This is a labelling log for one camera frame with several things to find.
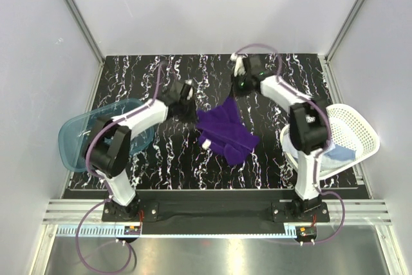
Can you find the purple towel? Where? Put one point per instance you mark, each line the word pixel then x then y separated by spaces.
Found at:
pixel 223 132

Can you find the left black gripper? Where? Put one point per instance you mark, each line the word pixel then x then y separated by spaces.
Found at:
pixel 192 115

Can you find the white perforated laundry basket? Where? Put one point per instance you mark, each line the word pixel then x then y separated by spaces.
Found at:
pixel 350 129

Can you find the left orange connector box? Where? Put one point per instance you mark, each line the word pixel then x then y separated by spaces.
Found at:
pixel 132 230

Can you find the white slotted cable duct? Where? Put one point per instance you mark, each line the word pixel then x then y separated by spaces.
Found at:
pixel 117 230

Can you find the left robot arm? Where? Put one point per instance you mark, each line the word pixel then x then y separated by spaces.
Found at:
pixel 107 150

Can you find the light blue towel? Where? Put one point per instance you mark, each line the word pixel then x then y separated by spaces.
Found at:
pixel 335 157

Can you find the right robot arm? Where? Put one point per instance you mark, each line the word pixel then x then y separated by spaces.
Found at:
pixel 309 128

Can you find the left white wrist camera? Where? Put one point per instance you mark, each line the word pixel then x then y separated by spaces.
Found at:
pixel 187 90

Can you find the right orange connector box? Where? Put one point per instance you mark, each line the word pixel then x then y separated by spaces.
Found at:
pixel 307 232

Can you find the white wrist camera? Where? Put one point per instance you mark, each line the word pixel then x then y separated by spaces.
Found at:
pixel 187 90
pixel 239 69

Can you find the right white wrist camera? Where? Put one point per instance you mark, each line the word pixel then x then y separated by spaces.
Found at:
pixel 239 69

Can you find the orange connector box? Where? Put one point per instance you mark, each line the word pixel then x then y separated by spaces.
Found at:
pixel 307 232
pixel 132 230

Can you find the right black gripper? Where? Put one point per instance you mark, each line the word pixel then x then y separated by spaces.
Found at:
pixel 234 88

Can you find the blue transparent plastic bin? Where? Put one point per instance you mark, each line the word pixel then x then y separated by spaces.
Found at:
pixel 73 135

